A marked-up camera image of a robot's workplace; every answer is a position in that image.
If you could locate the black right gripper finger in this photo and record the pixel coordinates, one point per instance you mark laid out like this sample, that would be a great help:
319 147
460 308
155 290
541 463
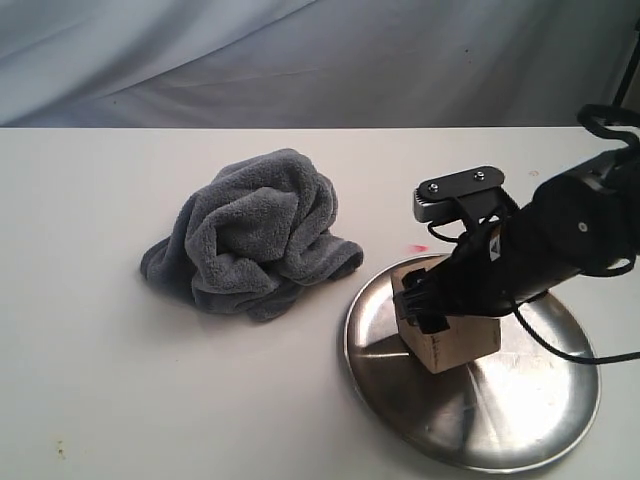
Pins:
431 322

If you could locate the round stainless steel plate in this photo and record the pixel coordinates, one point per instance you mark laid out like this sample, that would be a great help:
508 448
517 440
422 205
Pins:
515 410

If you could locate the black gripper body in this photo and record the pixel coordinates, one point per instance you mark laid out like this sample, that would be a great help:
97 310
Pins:
569 228

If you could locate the wooden cube block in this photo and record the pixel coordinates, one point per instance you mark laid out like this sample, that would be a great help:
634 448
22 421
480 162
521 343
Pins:
467 338

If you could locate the black stand pole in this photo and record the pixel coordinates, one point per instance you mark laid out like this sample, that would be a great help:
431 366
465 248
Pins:
627 92

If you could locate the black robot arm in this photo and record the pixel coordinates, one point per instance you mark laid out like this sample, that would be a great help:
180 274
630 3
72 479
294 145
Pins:
620 165

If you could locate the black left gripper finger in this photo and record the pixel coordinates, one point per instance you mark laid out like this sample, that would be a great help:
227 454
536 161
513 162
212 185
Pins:
418 296

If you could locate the grey fleece towel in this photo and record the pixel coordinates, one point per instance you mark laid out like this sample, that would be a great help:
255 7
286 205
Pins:
254 239

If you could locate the grey fabric backdrop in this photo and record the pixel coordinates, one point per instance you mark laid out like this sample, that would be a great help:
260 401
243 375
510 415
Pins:
309 64

